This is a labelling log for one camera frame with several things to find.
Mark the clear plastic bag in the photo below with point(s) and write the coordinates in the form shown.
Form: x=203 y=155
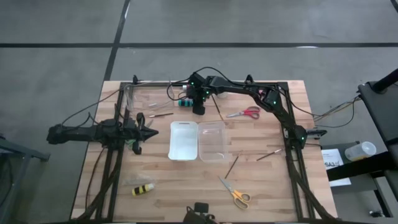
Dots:
x=138 y=180

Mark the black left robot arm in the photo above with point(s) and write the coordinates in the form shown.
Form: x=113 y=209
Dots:
x=77 y=133

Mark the small black caster wheel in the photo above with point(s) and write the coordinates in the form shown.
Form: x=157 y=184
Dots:
x=377 y=214

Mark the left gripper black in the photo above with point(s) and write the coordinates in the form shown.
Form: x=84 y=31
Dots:
x=136 y=133

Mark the yellow black striped paint bottle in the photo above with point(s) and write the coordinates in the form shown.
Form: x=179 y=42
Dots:
x=141 y=189

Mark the black metal rig frame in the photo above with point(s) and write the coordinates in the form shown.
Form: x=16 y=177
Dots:
x=282 y=85

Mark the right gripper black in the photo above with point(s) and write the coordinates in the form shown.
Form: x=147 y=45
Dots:
x=199 y=93

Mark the black paintbrush yellow ferrule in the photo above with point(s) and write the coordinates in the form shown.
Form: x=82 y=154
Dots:
x=218 y=109

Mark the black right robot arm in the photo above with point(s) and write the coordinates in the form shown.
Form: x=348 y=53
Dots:
x=280 y=112

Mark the black pen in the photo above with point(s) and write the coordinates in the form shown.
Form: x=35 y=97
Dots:
x=161 y=115

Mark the white printed paper sheet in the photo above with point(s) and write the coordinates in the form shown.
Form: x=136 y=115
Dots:
x=334 y=155

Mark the black frame clamp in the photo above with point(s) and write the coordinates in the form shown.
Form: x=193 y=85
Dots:
x=248 y=78
x=134 y=79

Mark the black metal cart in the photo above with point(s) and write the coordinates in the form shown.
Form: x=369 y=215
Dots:
x=385 y=109

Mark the pink black striped paint bottle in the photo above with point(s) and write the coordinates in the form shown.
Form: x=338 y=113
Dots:
x=260 y=92

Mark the teal black striped paint bottle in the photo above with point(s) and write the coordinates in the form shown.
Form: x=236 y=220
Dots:
x=185 y=103

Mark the frosted translucent plastic bin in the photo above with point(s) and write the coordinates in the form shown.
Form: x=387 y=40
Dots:
x=211 y=141

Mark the grey metal table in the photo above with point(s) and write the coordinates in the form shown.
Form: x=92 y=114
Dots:
x=28 y=152

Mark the clear plastic bin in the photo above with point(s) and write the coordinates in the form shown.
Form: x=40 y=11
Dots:
x=143 y=99

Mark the thin dark paintbrush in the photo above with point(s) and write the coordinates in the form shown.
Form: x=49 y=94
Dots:
x=233 y=165

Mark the brown paintbrush silver ferrule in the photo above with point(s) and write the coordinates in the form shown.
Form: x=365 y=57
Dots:
x=270 y=155

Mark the white plastic bin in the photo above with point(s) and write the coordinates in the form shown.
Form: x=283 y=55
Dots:
x=183 y=141

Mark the black boxy device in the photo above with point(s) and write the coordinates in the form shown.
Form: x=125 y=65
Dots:
x=201 y=208

